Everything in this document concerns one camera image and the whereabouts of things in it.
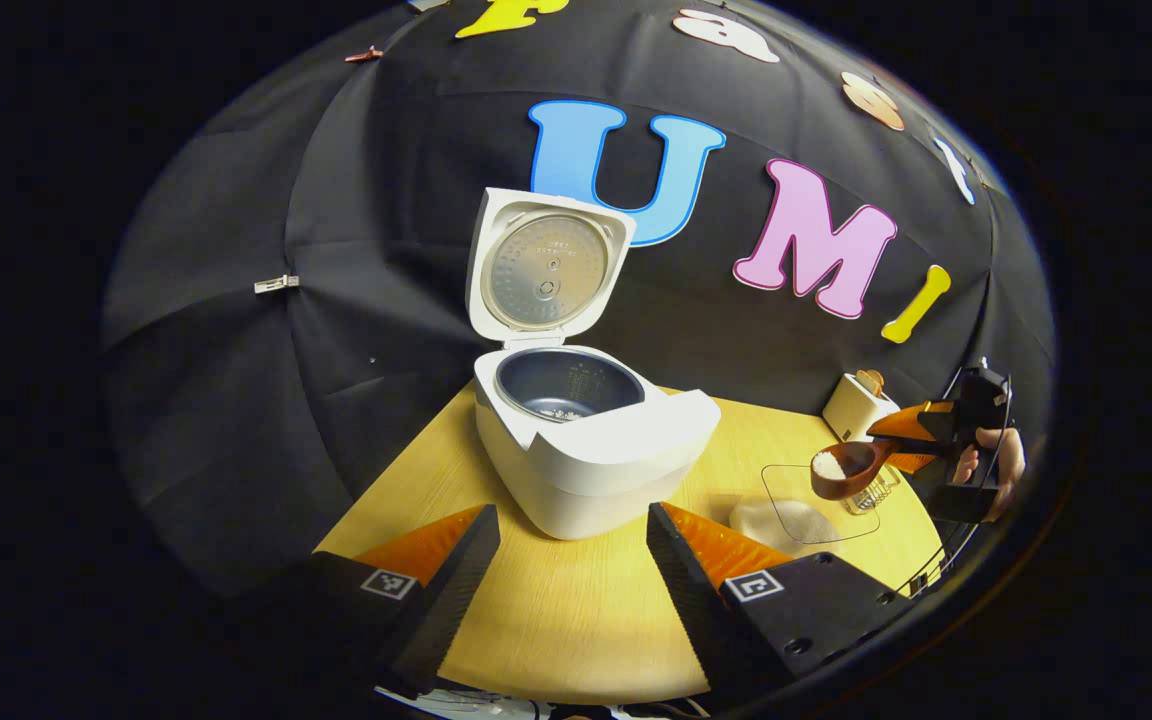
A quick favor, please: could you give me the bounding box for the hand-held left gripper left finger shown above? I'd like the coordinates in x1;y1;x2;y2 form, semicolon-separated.
308;505;503;699

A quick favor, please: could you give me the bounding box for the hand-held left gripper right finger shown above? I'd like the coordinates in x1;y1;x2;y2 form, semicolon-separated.
645;502;914;707

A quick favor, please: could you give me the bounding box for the wire chopstick holder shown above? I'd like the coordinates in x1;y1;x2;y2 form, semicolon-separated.
844;465;903;517

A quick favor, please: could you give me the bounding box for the brown wooden spoon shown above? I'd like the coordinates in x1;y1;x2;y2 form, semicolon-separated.
810;440;937;502

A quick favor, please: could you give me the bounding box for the white rice cooker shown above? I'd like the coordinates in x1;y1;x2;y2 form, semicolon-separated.
466;187;722;541

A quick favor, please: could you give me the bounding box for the clear plastic rice box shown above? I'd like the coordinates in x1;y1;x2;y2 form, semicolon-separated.
729;463;883;547

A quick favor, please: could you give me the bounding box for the white toaster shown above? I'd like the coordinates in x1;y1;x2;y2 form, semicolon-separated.
823;372;902;443

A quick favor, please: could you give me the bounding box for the black backdrop cloth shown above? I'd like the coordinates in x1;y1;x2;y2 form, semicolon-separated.
101;0;1057;601

